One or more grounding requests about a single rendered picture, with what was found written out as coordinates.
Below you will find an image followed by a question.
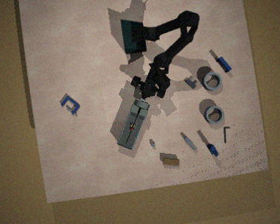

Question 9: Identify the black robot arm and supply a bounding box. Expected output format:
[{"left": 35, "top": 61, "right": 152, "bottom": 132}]
[{"left": 131, "top": 11, "right": 200, "bottom": 97}]

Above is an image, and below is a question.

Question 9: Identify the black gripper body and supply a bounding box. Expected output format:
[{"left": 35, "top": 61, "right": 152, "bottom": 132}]
[{"left": 131, "top": 76, "right": 166, "bottom": 98}]

